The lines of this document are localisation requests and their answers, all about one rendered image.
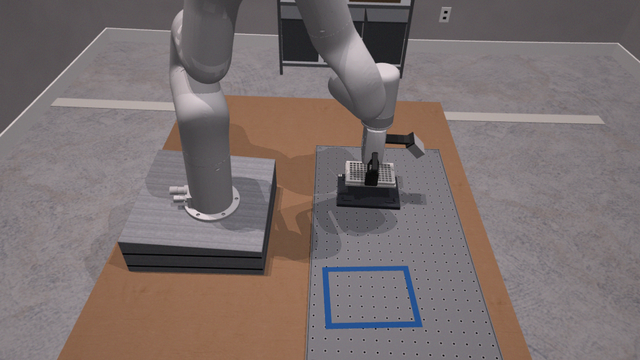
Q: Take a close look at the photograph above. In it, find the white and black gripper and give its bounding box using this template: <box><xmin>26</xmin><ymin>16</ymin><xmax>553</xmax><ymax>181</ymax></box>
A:
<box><xmin>361</xmin><ymin>120</ymin><xmax>393</xmax><ymax>186</ymax></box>

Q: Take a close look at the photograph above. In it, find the blue taped rectangle outline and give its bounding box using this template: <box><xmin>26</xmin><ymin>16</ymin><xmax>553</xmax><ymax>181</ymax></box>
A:
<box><xmin>322</xmin><ymin>266</ymin><xmax>423</xmax><ymax>329</ymax></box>

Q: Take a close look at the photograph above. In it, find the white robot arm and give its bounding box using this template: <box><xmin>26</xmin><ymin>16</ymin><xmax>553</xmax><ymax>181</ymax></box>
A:
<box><xmin>169</xmin><ymin>0</ymin><xmax>400</xmax><ymax>223</ymax></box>

